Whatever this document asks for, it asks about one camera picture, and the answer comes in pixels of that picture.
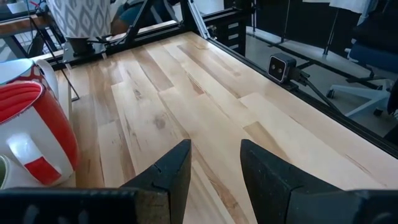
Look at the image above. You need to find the black table-level camera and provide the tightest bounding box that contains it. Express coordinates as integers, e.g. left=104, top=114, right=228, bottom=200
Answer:
left=267, top=52, right=312, bottom=91

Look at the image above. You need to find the pale white mug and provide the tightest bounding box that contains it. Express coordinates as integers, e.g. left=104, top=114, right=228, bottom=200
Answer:
left=0, top=58, right=60, bottom=100

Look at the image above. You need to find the background wooden table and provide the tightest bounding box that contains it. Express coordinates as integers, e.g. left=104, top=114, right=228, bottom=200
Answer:
left=0, top=14, right=63, bottom=60

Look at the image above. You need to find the office chair blue seat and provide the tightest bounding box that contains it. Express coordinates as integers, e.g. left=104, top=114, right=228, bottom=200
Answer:
left=325, top=18, right=398, bottom=118

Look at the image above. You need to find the silver metal bracket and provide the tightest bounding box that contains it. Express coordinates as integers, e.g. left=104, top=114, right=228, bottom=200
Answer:
left=188, top=0, right=210, bottom=40

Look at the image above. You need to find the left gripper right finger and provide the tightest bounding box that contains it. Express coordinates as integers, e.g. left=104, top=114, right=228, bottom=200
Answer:
left=239, top=139, right=358, bottom=224

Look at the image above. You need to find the white cloth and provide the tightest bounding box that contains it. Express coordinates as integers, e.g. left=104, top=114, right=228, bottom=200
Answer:
left=303, top=0, right=379, bottom=26

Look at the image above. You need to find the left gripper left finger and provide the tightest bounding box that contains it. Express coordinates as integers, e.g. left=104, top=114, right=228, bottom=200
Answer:
left=121, top=139, right=193, bottom=224

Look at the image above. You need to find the red and white mug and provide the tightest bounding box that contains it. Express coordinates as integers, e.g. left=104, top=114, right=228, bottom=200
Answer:
left=0, top=80, right=80, bottom=189

